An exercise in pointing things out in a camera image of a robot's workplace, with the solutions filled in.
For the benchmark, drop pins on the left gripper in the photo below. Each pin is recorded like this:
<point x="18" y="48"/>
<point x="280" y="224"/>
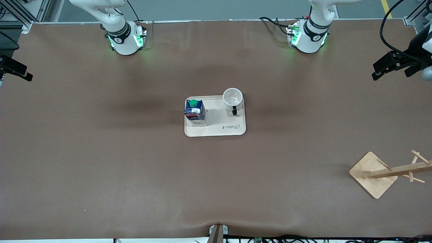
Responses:
<point x="413" y="51"/>

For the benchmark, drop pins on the blue milk carton green cap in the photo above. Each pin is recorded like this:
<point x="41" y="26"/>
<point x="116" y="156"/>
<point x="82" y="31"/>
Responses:
<point x="195" y="113"/>

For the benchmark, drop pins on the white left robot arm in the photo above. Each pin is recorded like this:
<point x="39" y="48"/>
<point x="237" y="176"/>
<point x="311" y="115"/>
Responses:
<point x="312" y="38"/>

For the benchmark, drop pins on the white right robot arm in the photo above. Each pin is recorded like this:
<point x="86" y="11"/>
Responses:
<point x="119" y="37"/>

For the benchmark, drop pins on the wooden cup rack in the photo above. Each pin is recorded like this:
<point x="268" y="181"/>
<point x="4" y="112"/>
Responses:
<point x="371" y="175"/>

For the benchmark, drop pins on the cream rabbit print tray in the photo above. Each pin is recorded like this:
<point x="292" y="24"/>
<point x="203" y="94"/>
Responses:
<point x="222" y="125"/>

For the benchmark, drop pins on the aluminium frame profile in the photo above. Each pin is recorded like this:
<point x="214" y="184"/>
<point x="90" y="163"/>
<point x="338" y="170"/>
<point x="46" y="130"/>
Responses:
<point x="20" y="13"/>
<point x="416" y="15"/>

